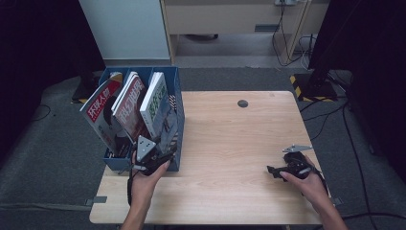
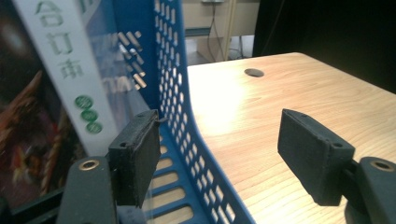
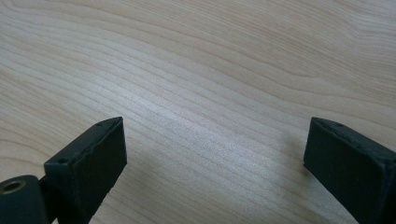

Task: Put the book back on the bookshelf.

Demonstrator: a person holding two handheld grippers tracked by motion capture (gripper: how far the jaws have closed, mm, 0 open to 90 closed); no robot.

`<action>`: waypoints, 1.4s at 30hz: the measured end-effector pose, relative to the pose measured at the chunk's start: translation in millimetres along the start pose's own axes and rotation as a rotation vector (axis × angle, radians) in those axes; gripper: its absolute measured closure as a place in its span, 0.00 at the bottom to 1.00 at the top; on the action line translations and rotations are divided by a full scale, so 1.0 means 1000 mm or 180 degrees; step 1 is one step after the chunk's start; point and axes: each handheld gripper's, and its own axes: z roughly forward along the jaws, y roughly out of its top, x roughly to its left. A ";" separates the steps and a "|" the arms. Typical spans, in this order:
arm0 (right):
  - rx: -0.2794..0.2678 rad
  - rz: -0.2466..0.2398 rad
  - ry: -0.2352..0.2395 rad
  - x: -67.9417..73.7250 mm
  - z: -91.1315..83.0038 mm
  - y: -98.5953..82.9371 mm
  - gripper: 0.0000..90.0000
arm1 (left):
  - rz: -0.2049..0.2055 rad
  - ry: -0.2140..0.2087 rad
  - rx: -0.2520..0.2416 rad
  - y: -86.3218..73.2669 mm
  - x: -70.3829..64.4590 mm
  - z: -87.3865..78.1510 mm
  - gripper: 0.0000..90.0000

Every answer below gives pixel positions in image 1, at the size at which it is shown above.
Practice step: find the grey portrait magazine red banner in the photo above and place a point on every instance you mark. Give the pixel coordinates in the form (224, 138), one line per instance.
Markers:
(97, 108)

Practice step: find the red brown illustrated magazine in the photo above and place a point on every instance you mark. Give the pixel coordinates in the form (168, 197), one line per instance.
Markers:
(132, 111)

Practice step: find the black stand with striped base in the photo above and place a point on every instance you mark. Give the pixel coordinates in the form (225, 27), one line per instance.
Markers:
(314, 87)
(83, 94)

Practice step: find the grey tape strip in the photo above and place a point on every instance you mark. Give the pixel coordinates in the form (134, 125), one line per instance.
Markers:
(95, 201)
(336, 201)

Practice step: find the person's left hand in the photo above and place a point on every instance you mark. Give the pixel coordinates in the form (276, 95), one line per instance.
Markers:
(143, 188)

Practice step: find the white snow scene magazine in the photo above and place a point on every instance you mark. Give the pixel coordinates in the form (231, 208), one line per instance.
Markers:
(156, 108)

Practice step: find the black curtain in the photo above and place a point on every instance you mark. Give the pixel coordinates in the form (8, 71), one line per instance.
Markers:
(376, 64)
(38, 57)

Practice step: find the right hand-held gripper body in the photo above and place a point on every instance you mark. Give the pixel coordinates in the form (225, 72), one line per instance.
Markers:
(297, 164)

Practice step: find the white partition panel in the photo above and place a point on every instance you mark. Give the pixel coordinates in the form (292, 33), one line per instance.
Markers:
(127, 28)

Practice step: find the round grey table grommet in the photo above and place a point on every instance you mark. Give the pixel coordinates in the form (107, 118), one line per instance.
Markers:
(243, 103)

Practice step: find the blue plastic file rack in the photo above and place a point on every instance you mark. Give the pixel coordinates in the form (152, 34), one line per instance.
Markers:
(111, 164)

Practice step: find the beige wooden desk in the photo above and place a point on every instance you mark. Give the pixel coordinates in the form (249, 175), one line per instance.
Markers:
(223, 17)

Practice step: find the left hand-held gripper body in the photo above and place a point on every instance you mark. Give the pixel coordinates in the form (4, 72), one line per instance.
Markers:
(148, 159)

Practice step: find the person's right hand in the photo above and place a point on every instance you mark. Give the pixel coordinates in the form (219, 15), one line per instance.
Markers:
(312, 190)

